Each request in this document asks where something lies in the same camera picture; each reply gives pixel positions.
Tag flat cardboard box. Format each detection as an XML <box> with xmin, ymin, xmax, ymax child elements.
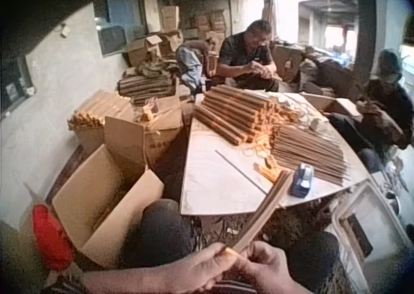
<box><xmin>300</xmin><ymin>92</ymin><xmax>362</xmax><ymax>118</ymax></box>

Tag person's legs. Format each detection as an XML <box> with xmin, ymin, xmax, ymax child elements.
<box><xmin>121</xmin><ymin>199</ymin><xmax>341</xmax><ymax>291</ymax></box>

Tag red plastic object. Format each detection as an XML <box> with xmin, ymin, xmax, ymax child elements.
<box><xmin>32</xmin><ymin>204</ymin><xmax>74</xmax><ymax>271</ymax></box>

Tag small orange packet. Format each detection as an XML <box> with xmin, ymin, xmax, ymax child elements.
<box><xmin>253</xmin><ymin>162</ymin><xmax>279</xmax><ymax>182</ymax></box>

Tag thin metal rod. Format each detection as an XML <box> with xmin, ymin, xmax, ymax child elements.
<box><xmin>215</xmin><ymin>149</ymin><xmax>267</xmax><ymax>194</ymax></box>

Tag open cardboard carton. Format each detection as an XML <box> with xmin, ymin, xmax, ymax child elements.
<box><xmin>103</xmin><ymin>96</ymin><xmax>186</xmax><ymax>178</ymax></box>

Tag open empty cardboard box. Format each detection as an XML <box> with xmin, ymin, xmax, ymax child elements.
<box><xmin>51</xmin><ymin>143</ymin><xmax>166</xmax><ymax>269</ymax></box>

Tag rubber bands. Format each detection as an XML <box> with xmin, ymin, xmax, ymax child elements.
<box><xmin>242</xmin><ymin>144</ymin><xmax>271</xmax><ymax>160</ymax></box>

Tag white table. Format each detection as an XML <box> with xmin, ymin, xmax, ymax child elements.
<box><xmin>179</xmin><ymin>92</ymin><xmax>371</xmax><ymax>216</ymax></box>

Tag blue cloth on chair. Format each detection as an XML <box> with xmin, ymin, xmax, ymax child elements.
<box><xmin>175</xmin><ymin>41</ymin><xmax>212</xmax><ymax>90</ymax></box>

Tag person's right hand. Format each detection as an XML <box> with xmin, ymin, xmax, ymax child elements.
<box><xmin>231</xmin><ymin>240</ymin><xmax>307</xmax><ymax>294</ymax></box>

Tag white plastic crate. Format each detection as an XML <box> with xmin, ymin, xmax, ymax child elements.
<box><xmin>332</xmin><ymin>180</ymin><xmax>414</xmax><ymax>294</ymax></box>

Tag grey wall cabinet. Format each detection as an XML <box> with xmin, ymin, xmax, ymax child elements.
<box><xmin>96</xmin><ymin>25</ymin><xmax>127</xmax><ymax>58</ymax></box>

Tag carton of tan stick packets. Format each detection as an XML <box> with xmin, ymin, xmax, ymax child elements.
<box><xmin>67</xmin><ymin>89</ymin><xmax>134</xmax><ymax>158</ymax></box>

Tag pile of dark stick bundles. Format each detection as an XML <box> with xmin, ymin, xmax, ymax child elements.
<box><xmin>117</xmin><ymin>73</ymin><xmax>179</xmax><ymax>107</ymax></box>

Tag stack of cardboard cartons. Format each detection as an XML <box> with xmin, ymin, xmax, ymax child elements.
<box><xmin>125</xmin><ymin>5</ymin><xmax>227</xmax><ymax>67</ymax></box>

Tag heap of loose thin sticks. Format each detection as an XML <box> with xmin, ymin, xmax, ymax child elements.
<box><xmin>273</xmin><ymin>125</ymin><xmax>354</xmax><ymax>187</ymax></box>

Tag bundle of thin wooden sticks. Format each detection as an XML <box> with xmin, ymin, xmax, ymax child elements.
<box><xmin>224</xmin><ymin>169</ymin><xmax>294</xmax><ymax>255</ymax></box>

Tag stack of brown stick packets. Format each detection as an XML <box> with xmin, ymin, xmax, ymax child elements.
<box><xmin>193</xmin><ymin>84</ymin><xmax>294</xmax><ymax>146</ymax></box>

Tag person's left hand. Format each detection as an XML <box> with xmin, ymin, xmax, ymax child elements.
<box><xmin>160</xmin><ymin>242</ymin><xmax>242</xmax><ymax>293</ymax></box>

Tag small white box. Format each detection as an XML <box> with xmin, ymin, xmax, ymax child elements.
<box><xmin>309</xmin><ymin>117</ymin><xmax>330</xmax><ymax>132</ymax></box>

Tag blue tape dispenser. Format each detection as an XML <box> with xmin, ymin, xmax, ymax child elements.
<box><xmin>289</xmin><ymin>162</ymin><xmax>317</xmax><ymax>198</ymax></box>

